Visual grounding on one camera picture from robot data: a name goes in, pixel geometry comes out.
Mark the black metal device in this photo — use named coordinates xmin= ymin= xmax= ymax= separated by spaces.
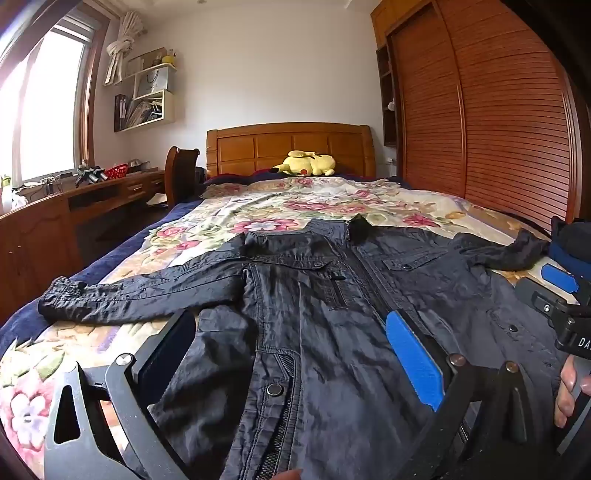
xmin=75 ymin=159 xmax=109 ymax=185

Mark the person's right hand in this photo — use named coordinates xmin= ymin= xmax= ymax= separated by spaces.
xmin=554 ymin=355 xmax=591 ymax=430

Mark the white wall shelf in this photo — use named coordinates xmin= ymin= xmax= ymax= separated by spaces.
xmin=113 ymin=46 xmax=178 ymax=133

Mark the wooden bed headboard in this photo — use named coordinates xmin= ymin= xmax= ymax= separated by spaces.
xmin=205 ymin=122 xmax=377 ymax=181

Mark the window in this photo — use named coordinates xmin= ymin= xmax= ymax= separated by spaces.
xmin=0 ymin=14 xmax=100 ymax=185

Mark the tied beige curtain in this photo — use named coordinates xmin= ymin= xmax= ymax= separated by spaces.
xmin=104 ymin=11 xmax=146 ymax=86

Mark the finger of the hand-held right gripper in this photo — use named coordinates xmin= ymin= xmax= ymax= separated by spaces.
xmin=515 ymin=277 xmax=573 ymax=324
xmin=541 ymin=263 xmax=591 ymax=306

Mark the floral blanket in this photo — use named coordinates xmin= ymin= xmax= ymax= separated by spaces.
xmin=0 ymin=178 xmax=578 ymax=480

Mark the dark navy jacket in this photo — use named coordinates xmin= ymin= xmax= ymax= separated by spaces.
xmin=38 ymin=213 xmax=573 ymax=480

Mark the yellow plush toy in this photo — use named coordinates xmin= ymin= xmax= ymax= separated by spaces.
xmin=270 ymin=150 xmax=336 ymax=177

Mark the wooden desk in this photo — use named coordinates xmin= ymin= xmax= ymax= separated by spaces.
xmin=0 ymin=168 xmax=167 ymax=315

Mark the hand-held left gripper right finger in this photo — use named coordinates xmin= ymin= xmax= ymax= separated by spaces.
xmin=385 ymin=309 xmax=561 ymax=480

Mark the wooden slatted wardrobe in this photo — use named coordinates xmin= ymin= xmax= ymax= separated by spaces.
xmin=369 ymin=0 xmax=585 ymax=232

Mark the wooden chair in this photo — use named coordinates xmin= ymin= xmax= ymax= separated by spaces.
xmin=165 ymin=146 xmax=204 ymax=208

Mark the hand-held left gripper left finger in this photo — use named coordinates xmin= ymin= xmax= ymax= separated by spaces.
xmin=44 ymin=309 xmax=199 ymax=480

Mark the row of books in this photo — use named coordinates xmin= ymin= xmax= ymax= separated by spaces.
xmin=115 ymin=93 xmax=162 ymax=130

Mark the white paper bag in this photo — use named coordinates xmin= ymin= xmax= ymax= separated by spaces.
xmin=134 ymin=62 xmax=174 ymax=97

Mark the blue folded cloth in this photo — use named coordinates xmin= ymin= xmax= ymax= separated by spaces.
xmin=549 ymin=244 xmax=591 ymax=278

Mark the open wooden wall niche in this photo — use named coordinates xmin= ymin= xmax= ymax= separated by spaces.
xmin=376 ymin=44 xmax=400 ymax=148

